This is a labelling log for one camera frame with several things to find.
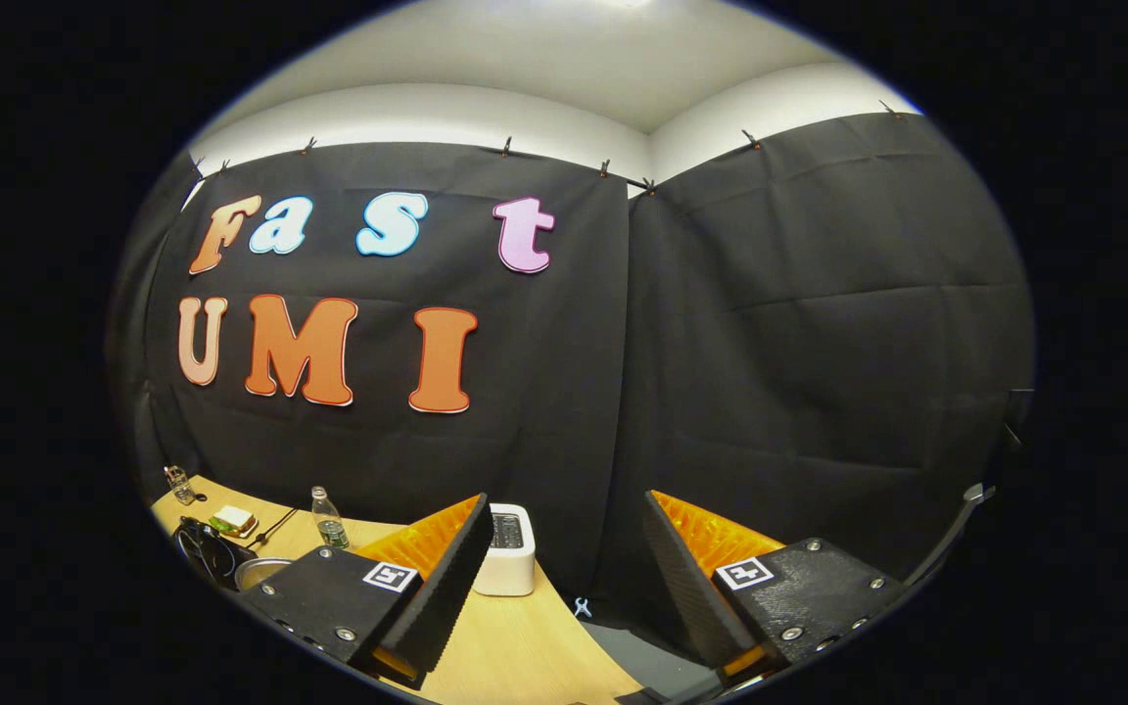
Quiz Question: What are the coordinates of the black power cable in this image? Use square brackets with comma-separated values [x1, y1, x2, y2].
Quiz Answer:
[249, 507, 299, 549]

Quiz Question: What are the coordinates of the white toaster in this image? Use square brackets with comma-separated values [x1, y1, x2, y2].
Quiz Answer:
[471, 503, 538, 596]

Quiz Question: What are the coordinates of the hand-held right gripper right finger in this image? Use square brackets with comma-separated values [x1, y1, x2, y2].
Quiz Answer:
[642, 490, 917, 691]

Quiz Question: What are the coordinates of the row of black cloth clips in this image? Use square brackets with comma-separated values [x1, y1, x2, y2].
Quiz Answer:
[190, 98, 903, 195]

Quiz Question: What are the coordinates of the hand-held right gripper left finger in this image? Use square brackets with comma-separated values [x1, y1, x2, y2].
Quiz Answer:
[234, 493, 494, 686]

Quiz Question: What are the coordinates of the steel pot with soybeans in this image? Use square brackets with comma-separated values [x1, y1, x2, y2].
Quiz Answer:
[234, 557, 297, 592]

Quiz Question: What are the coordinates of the dark grey bar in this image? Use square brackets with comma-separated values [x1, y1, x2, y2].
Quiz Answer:
[905, 484, 998, 588]

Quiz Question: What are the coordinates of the clear plastic water bottle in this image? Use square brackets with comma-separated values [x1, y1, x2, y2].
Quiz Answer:
[310, 487, 351, 550]

